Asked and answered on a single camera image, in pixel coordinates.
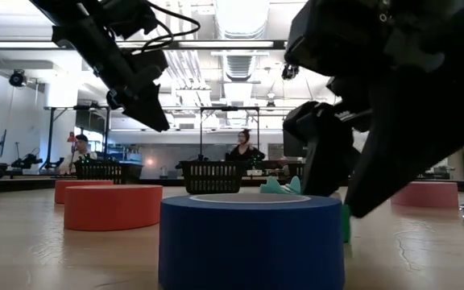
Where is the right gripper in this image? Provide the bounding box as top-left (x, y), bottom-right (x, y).
top-left (328, 0), bottom-right (464, 218)

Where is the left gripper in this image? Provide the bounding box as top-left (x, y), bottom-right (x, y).
top-left (52, 15), bottom-right (172, 133)

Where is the pink tape roll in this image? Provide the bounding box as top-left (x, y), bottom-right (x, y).
top-left (391, 180), bottom-right (459, 209)

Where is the teal staple remover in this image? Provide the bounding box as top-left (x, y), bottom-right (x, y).
top-left (259, 176), bottom-right (302, 196)

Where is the green tape roll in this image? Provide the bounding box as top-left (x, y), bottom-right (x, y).
top-left (342, 204), bottom-right (352, 243)

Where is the red tape roll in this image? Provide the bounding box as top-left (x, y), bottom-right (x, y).
top-left (63, 184), bottom-right (164, 232)
top-left (54, 179), bottom-right (114, 205)

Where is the blue tape roll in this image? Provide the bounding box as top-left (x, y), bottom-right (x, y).
top-left (158, 194), bottom-right (346, 290)

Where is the person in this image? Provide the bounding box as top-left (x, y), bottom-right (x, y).
top-left (58, 134), bottom-right (98, 176)
top-left (226, 128), bottom-right (266, 162)

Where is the black ceiling spotlight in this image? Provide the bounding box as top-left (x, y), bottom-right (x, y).
top-left (8, 68), bottom-right (27, 88)
top-left (281, 64), bottom-right (300, 81)

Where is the black horizontal crossbar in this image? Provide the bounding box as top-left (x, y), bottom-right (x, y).
top-left (0, 39), bottom-right (288, 51)

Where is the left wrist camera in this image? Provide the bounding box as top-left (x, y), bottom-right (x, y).
top-left (133, 48), bottom-right (169, 84)

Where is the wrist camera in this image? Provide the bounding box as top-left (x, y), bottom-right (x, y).
top-left (133, 48), bottom-right (169, 84)
top-left (284, 0), bottom-right (390, 77)

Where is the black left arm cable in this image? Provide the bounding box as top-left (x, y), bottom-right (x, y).
top-left (129, 0), bottom-right (201, 56)

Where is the black background rig frame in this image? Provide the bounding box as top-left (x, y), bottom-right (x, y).
top-left (198, 106), bottom-right (261, 162)
top-left (44, 105), bottom-right (112, 174)

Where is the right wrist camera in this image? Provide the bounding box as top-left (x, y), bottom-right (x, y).
top-left (284, 0), bottom-right (390, 77)

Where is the black aluminium table frame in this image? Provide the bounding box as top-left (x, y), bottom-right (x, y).
top-left (0, 176), bottom-right (464, 193)

